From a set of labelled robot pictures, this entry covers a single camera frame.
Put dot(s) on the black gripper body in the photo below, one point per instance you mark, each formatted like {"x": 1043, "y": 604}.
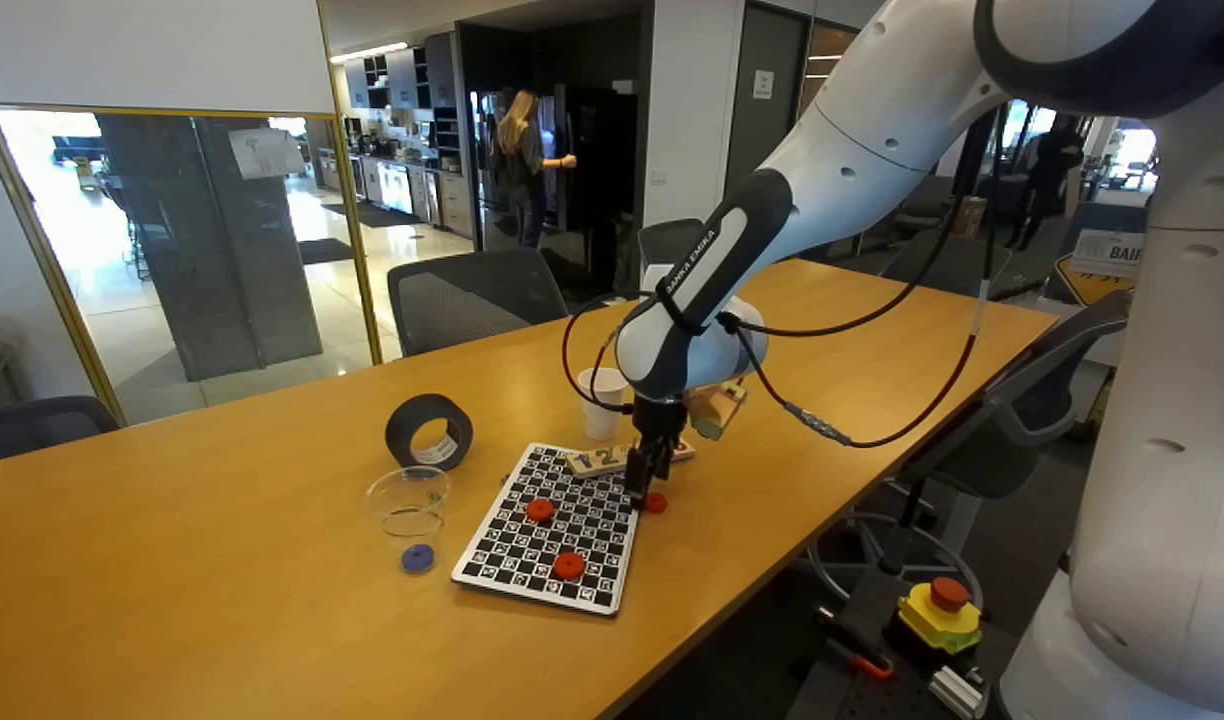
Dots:
{"x": 657, "y": 435}

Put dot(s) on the orange disc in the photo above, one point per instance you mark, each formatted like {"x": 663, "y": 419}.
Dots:
{"x": 652, "y": 501}

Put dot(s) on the orange disc board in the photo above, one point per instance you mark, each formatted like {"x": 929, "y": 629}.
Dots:
{"x": 570, "y": 567}
{"x": 543, "y": 510}

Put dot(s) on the blue round disc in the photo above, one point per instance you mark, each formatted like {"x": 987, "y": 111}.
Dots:
{"x": 418, "y": 557}

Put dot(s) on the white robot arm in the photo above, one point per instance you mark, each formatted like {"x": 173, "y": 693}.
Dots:
{"x": 1133, "y": 620}

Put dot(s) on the white paper cup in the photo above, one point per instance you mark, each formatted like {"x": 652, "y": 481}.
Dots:
{"x": 603, "y": 393}

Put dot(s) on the transparent plastic cup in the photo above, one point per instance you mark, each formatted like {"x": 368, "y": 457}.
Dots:
{"x": 409, "y": 501}

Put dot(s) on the wooden number peg board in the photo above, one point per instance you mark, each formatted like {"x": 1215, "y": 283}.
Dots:
{"x": 605, "y": 457}

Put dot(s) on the checkerboard calibration board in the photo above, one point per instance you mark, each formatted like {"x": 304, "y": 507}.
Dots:
{"x": 595, "y": 518}

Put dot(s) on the grey office chair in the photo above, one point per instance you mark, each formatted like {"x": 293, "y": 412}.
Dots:
{"x": 468, "y": 299}

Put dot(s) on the black tape roll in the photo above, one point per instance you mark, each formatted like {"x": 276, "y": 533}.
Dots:
{"x": 430, "y": 435}

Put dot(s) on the yellow red emergency stop button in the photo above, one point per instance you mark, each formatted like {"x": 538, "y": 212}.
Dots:
{"x": 941, "y": 613}

